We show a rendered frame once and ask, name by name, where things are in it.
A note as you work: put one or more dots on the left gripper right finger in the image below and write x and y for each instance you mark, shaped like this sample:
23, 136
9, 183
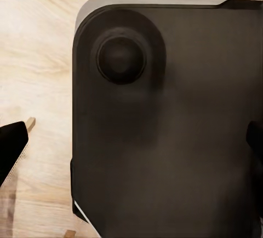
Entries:
254, 137

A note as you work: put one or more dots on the straight chair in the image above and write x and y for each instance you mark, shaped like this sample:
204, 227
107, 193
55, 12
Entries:
30, 123

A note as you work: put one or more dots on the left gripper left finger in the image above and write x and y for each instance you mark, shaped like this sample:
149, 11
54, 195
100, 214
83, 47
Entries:
13, 139

